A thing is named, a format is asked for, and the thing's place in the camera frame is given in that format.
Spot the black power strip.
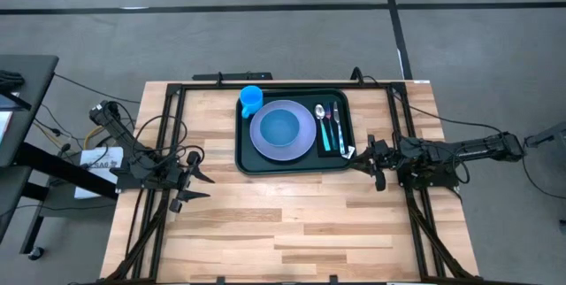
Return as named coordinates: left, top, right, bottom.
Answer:
left=191, top=71, right=274, bottom=82

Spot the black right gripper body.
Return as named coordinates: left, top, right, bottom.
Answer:
left=366, top=134, right=400, bottom=192

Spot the black aluminium table frame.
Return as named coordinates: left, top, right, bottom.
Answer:
left=100, top=78, right=482, bottom=285

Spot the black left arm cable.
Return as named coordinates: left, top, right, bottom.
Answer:
left=131, top=113, right=205, bottom=176

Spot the white printed paper sheet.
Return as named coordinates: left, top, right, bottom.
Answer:
left=73, top=146, right=126, bottom=201

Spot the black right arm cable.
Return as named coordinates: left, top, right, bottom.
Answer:
left=436, top=140, right=471, bottom=186

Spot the thin black floor cable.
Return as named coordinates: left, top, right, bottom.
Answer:
left=52, top=72, right=142, bottom=105

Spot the black serving tray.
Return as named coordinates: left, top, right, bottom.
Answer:
left=233, top=88, right=358, bottom=177

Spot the teal-handled fork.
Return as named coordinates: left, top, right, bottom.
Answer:
left=325, top=102, right=340, bottom=151

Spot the yellow cable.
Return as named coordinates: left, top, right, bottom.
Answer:
left=82, top=125, right=106, bottom=150

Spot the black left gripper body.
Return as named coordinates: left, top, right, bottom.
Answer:
left=167, top=150, right=202, bottom=214

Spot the long black cable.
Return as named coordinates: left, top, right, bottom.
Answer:
left=350, top=66, right=506, bottom=135

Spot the black desk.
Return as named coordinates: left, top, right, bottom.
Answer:
left=0, top=53, right=121, bottom=262

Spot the grey stand leg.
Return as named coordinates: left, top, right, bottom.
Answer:
left=524, top=119, right=566, bottom=150

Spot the purple plastic plate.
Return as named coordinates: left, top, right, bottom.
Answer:
left=249, top=99, right=318, bottom=163

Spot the blue plastic mug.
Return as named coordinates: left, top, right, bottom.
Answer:
left=239, top=84, right=265, bottom=119

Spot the blue plastic bowl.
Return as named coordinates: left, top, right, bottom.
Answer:
left=258, top=108, right=302, bottom=149

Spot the teal-handled metal spoon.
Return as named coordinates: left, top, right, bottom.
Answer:
left=313, top=103, right=333, bottom=153

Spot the black floor cable loop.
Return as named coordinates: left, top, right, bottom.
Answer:
left=521, top=135, right=566, bottom=201

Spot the teal-handled metal knife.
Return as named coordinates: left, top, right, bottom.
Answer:
left=332, top=100, right=348, bottom=156

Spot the black cloth napkin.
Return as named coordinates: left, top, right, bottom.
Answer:
left=314, top=98, right=352, bottom=159

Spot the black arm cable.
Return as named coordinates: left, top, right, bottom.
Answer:
left=436, top=140, right=471, bottom=186
left=131, top=113, right=205, bottom=176

